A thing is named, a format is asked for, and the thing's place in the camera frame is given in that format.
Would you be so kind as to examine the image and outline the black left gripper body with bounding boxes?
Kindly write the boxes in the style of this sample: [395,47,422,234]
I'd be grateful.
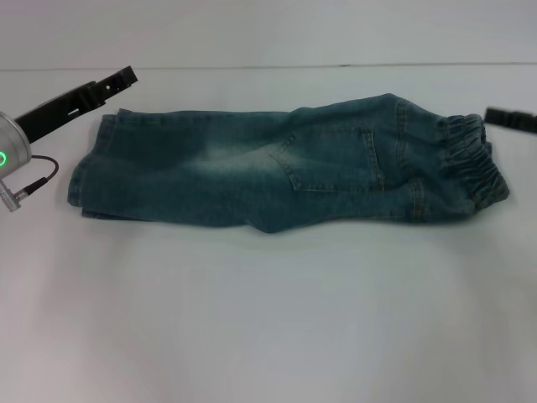
[13,81,107,144]

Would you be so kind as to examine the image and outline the blue denim shorts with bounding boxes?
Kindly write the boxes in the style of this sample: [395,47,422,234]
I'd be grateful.
[66,92,511,234]

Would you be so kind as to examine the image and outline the thin black cable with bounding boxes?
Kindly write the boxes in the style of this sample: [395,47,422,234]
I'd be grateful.
[23,154,60,192]

